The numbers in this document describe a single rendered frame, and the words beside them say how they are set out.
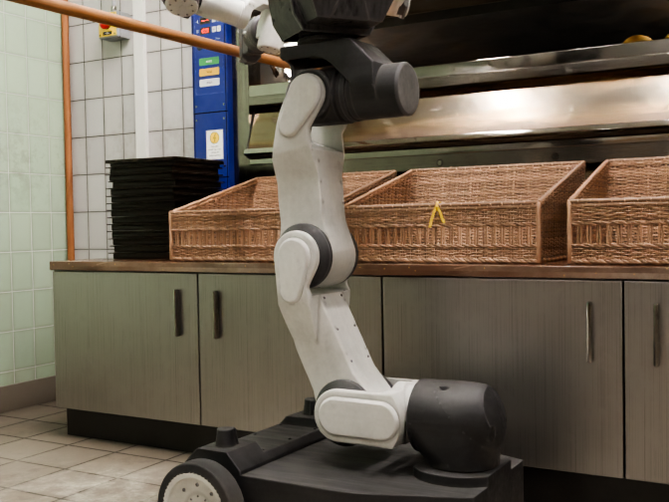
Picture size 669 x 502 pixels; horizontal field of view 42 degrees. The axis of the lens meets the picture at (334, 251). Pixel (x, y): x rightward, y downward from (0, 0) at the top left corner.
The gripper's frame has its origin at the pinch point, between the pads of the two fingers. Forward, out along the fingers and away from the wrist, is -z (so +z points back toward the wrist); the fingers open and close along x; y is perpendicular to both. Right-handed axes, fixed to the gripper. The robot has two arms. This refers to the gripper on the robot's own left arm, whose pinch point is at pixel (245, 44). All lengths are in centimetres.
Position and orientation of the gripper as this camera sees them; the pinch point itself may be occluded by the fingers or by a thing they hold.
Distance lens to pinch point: 248.3
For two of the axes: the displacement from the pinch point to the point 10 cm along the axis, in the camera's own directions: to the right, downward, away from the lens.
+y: 9.1, -0.4, 4.1
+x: 0.2, 10.0, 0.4
